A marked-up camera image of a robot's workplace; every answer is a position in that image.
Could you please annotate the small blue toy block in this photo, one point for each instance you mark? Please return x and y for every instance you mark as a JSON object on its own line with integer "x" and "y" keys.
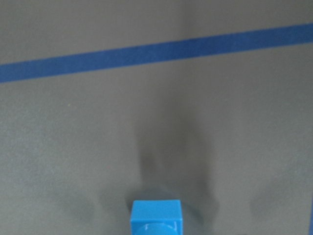
{"x": 156, "y": 217}

